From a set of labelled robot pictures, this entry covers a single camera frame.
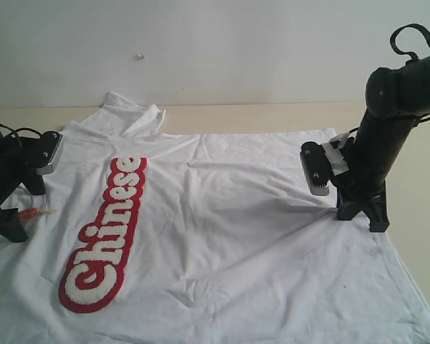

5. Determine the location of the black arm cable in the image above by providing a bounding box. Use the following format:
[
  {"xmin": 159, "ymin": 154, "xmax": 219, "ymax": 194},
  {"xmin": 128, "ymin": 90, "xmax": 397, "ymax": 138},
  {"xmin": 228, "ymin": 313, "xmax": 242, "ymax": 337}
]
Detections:
[
  {"xmin": 0, "ymin": 118, "xmax": 46, "ymax": 151},
  {"xmin": 389, "ymin": 23, "xmax": 430, "ymax": 65}
]

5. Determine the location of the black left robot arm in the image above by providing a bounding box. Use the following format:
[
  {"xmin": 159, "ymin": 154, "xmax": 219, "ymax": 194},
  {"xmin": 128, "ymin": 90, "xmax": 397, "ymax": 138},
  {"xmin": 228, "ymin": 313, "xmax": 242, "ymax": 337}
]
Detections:
[{"xmin": 0, "ymin": 124, "xmax": 46, "ymax": 243}]

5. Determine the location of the white t-shirt red lettering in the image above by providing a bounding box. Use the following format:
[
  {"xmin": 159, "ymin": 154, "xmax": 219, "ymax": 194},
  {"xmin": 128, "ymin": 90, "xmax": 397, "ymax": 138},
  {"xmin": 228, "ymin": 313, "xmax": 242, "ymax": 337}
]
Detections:
[{"xmin": 0, "ymin": 93, "xmax": 430, "ymax": 343}]

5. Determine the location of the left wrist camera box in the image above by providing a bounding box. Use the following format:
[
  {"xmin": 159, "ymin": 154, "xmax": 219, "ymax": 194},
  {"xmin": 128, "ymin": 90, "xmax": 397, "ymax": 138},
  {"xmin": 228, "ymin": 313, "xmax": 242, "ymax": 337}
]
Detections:
[{"xmin": 33, "ymin": 131, "xmax": 64, "ymax": 176}]

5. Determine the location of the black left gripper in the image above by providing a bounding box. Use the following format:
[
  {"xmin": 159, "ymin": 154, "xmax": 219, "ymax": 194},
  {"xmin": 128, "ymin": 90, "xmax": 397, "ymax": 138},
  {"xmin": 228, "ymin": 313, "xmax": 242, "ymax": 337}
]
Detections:
[{"xmin": 0, "ymin": 138, "xmax": 46, "ymax": 242}]

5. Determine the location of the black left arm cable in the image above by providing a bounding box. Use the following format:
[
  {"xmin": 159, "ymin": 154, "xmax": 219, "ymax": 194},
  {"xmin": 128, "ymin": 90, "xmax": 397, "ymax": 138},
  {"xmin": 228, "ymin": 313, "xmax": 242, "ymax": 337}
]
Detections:
[{"xmin": 0, "ymin": 118, "xmax": 46, "ymax": 151}]

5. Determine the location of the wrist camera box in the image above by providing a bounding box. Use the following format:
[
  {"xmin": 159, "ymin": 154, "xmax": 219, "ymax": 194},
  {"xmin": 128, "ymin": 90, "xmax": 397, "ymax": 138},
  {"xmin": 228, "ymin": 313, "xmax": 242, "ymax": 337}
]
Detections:
[
  {"xmin": 300, "ymin": 141, "xmax": 331, "ymax": 196},
  {"xmin": 33, "ymin": 131, "xmax": 64, "ymax": 176}
]

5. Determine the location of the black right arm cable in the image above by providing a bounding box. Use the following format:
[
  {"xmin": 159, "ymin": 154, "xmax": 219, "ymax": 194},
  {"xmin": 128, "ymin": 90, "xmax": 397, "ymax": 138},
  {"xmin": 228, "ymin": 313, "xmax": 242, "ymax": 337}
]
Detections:
[{"xmin": 389, "ymin": 23, "xmax": 430, "ymax": 65}]

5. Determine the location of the orange neck tag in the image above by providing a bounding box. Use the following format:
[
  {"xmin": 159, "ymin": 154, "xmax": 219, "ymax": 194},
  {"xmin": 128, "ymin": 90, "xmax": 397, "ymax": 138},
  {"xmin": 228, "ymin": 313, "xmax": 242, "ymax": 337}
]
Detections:
[{"xmin": 18, "ymin": 207, "xmax": 55, "ymax": 222}]

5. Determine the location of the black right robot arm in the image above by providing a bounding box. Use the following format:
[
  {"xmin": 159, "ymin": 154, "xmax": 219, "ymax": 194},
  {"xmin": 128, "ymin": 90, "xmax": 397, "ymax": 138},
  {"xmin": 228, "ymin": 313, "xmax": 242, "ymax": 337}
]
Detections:
[{"xmin": 333, "ymin": 56, "xmax": 430, "ymax": 233}]

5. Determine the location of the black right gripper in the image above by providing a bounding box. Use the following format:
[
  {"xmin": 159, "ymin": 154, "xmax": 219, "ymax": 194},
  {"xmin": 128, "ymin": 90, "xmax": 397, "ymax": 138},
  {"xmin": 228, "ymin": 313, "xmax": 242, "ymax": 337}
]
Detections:
[{"xmin": 331, "ymin": 138, "xmax": 390, "ymax": 233}]

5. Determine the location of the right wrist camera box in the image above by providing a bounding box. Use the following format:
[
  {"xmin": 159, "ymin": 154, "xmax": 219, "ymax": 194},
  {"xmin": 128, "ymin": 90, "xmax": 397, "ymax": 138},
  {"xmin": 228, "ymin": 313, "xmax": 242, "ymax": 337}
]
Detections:
[{"xmin": 300, "ymin": 141, "xmax": 331, "ymax": 196}]

